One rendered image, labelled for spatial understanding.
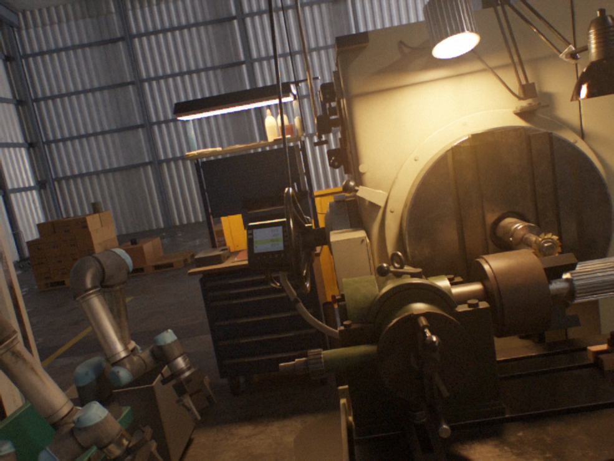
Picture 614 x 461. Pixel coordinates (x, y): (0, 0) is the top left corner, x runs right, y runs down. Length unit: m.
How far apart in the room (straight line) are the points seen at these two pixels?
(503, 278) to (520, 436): 0.31
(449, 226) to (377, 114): 0.38
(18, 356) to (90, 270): 0.46
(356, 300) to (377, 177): 0.47
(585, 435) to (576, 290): 0.30
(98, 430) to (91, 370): 0.59
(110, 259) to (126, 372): 0.42
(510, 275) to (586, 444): 0.34
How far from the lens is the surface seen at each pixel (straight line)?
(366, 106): 1.40
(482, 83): 1.46
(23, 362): 1.58
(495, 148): 1.35
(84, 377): 2.05
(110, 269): 1.95
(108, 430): 1.49
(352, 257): 1.33
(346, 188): 1.34
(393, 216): 1.39
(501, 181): 1.36
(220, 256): 3.31
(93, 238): 8.99
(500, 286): 1.09
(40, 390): 1.59
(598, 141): 1.59
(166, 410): 2.87
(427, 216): 1.32
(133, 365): 1.90
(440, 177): 1.32
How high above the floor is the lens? 1.61
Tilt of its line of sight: 9 degrees down
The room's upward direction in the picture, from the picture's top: 10 degrees counter-clockwise
